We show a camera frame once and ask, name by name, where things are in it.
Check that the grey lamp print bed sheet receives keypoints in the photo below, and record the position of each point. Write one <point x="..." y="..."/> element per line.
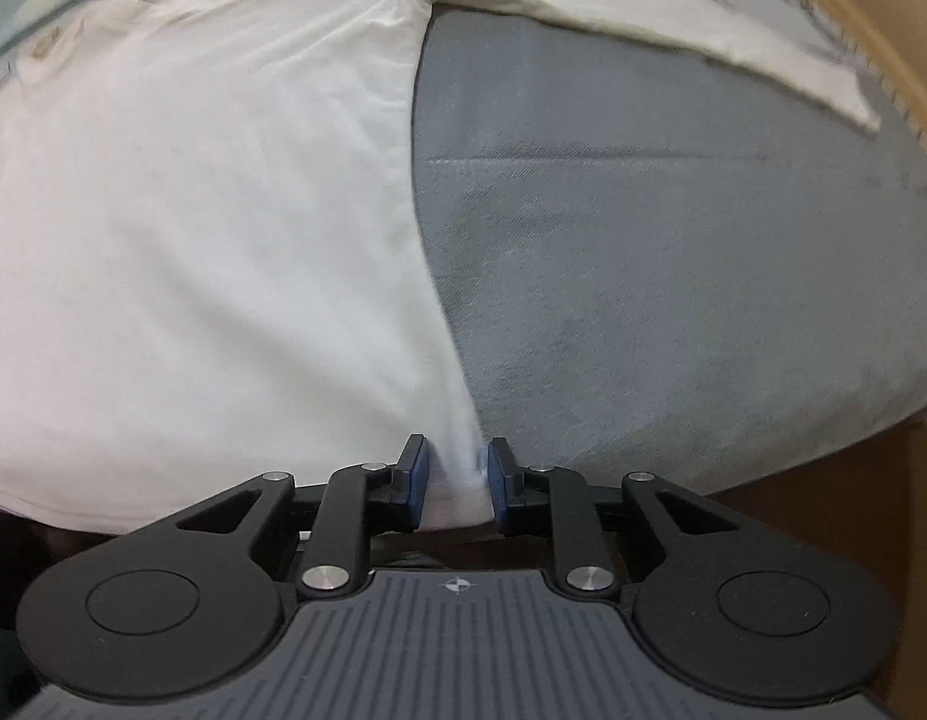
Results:
<point x="658" y="277"/>

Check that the wooden bed frame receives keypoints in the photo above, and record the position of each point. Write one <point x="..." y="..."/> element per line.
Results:
<point x="894" y="52"/>

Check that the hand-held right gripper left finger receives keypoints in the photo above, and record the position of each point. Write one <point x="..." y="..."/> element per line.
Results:
<point x="417" y="491"/>

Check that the white shirt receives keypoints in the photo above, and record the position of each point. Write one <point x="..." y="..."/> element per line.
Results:
<point x="208" y="240"/>

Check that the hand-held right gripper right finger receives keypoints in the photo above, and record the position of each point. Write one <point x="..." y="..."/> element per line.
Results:
<point x="498" y="491"/>

